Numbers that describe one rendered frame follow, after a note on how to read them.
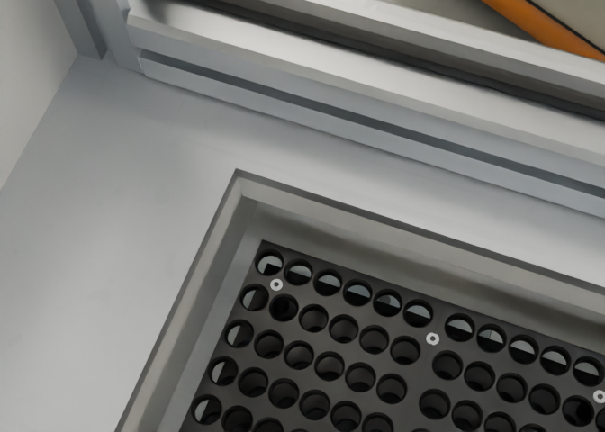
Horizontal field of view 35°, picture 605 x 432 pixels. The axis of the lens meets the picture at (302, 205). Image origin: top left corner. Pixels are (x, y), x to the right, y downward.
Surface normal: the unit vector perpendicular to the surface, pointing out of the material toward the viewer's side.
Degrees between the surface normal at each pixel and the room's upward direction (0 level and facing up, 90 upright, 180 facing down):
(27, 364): 0
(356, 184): 0
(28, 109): 90
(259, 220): 0
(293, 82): 90
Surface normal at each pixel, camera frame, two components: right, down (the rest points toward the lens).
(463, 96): -0.05, -0.43
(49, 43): 0.93, 0.30
